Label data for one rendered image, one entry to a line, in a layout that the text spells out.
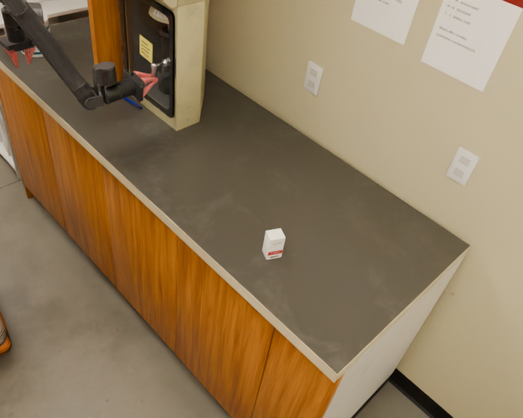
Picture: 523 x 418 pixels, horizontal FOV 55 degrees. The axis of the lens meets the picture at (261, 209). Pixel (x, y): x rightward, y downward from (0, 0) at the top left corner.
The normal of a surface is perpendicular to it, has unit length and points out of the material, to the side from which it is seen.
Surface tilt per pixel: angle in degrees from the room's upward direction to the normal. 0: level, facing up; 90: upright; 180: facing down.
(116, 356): 0
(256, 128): 0
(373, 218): 0
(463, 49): 90
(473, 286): 90
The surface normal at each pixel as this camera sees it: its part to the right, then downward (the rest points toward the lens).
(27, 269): 0.12, -0.72
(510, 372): -0.71, 0.42
